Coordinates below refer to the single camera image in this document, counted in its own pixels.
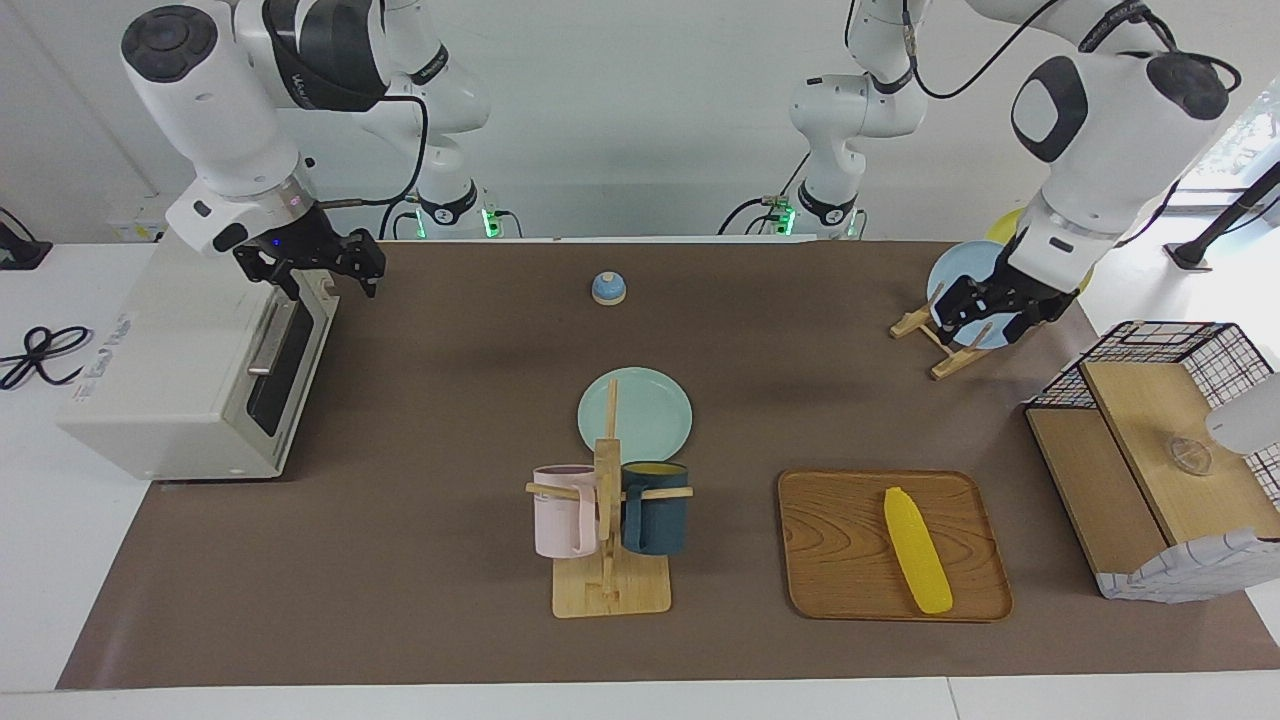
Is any glass oven door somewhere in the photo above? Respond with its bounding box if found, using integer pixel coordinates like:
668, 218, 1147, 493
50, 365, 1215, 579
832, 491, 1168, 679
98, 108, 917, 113
235, 275, 341, 477

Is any yellow corn cob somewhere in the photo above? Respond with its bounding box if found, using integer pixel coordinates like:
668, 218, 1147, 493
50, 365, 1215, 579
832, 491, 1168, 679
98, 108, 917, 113
884, 487, 954, 615

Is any pale green plate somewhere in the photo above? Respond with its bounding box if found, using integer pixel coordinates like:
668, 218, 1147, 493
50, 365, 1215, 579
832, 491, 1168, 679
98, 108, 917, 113
577, 367, 694, 466

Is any cream toaster oven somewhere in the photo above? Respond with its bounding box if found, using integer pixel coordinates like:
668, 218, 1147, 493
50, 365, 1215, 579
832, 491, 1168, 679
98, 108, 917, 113
55, 235, 341, 483

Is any light blue plate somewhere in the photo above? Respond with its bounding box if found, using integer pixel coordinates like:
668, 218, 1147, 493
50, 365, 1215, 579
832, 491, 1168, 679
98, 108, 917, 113
926, 240, 1041, 350

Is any yellow plate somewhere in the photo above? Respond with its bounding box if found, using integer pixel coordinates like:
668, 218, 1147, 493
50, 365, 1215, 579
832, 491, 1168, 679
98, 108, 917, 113
985, 208, 1096, 296

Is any wooden plate rack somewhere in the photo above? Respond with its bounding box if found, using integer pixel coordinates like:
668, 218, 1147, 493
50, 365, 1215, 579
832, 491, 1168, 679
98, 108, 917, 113
890, 300, 1051, 381

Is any brown table mat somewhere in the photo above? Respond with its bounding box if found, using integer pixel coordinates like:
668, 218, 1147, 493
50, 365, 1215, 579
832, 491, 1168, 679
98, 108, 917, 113
57, 240, 1280, 691

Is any white power strip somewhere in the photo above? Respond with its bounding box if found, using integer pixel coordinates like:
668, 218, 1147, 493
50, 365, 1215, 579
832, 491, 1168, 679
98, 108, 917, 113
105, 195, 201, 243

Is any black stand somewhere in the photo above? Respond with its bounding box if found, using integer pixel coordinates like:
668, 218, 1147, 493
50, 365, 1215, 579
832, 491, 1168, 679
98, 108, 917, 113
1165, 160, 1280, 271

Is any small clear glass dish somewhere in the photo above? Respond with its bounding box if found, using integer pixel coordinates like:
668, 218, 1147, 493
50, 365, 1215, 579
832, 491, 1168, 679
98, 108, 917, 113
1168, 435, 1214, 476

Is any white rounded device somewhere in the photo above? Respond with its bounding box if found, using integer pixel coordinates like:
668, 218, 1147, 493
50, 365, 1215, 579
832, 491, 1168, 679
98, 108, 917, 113
1205, 372, 1280, 456

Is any wooden serving tray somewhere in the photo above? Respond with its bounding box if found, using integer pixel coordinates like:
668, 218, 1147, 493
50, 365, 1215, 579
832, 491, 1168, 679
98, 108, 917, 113
777, 469, 1014, 623

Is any black clamp base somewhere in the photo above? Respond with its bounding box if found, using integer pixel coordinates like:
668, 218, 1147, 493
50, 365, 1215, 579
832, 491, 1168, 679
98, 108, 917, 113
0, 208, 53, 271

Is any pink mug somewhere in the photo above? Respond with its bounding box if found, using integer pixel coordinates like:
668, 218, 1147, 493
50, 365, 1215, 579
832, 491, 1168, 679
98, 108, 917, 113
531, 464, 601, 559

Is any dark blue mug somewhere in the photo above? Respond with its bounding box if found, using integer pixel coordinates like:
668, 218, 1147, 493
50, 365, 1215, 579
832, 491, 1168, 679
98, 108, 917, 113
620, 461, 691, 557

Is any wooden mug rack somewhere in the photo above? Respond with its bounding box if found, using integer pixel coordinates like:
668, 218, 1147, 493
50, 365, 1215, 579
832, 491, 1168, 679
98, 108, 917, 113
526, 378, 694, 619

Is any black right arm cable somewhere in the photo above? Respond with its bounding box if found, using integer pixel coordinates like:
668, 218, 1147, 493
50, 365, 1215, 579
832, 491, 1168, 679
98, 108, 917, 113
320, 92, 431, 209

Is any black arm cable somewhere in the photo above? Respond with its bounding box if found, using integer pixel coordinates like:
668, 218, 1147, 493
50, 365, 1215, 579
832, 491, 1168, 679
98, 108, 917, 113
845, 0, 1243, 101
320, 92, 431, 209

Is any wooden wire basket shelf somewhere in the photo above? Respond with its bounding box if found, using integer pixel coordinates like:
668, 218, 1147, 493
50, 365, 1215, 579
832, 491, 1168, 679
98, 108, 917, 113
1024, 321, 1280, 604

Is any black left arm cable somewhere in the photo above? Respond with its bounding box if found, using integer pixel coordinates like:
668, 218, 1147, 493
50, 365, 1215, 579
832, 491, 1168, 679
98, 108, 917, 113
845, 0, 1243, 101

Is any coiled black cable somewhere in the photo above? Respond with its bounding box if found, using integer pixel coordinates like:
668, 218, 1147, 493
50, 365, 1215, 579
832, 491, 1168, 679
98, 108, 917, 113
0, 325, 93, 391

